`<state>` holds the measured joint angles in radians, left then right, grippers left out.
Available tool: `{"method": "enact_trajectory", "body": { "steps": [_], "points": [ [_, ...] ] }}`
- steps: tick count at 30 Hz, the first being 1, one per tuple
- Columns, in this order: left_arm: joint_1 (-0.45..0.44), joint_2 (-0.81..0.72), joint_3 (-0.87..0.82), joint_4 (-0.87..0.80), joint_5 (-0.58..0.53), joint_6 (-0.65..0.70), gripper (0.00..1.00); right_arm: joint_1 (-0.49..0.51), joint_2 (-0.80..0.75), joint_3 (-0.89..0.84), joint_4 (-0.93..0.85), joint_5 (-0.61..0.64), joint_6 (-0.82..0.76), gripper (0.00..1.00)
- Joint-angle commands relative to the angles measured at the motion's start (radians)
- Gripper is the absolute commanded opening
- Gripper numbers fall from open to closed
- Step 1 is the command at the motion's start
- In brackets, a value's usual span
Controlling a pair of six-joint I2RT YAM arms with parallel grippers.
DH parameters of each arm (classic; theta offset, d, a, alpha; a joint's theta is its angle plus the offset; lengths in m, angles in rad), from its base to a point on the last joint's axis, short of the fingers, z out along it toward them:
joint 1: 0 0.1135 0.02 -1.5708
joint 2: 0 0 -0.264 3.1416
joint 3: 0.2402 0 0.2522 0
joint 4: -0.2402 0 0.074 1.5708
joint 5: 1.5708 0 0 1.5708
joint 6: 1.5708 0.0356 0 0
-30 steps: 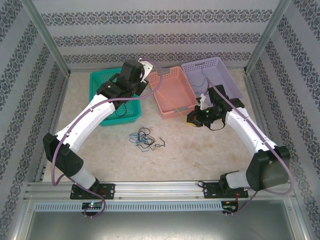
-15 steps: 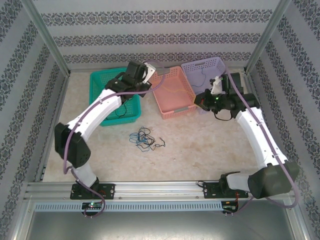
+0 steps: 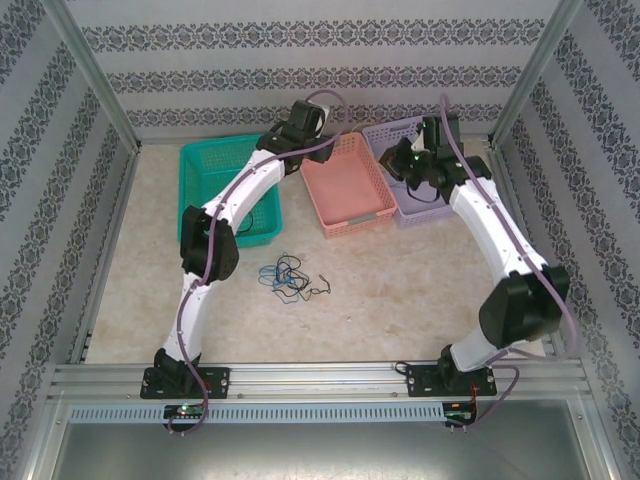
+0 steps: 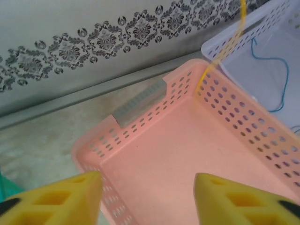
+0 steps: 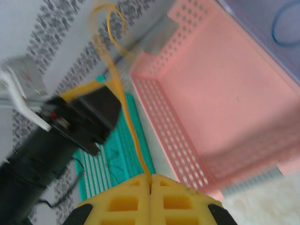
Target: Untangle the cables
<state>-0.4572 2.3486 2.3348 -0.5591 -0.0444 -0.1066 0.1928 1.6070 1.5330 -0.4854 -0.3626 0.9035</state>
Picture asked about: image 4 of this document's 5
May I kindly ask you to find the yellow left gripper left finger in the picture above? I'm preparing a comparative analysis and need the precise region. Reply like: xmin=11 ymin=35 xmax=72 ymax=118
xmin=0 ymin=170 xmax=104 ymax=225

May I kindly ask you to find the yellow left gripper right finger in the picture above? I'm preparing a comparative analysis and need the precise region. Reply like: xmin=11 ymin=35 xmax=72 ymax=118
xmin=195 ymin=172 xmax=300 ymax=225

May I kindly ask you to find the thin yellow cable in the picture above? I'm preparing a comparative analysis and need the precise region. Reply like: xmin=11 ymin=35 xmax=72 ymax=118
xmin=195 ymin=0 xmax=247 ymax=97

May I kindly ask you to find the pink perforated plastic basket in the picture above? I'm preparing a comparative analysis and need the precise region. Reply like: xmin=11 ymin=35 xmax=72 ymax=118
xmin=71 ymin=58 xmax=300 ymax=225

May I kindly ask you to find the purple perforated plastic basket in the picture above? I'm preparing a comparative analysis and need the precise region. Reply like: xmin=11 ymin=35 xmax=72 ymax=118
xmin=201 ymin=0 xmax=300 ymax=150

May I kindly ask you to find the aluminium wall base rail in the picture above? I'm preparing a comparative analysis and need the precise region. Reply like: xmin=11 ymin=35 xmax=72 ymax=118
xmin=0 ymin=50 xmax=204 ymax=131

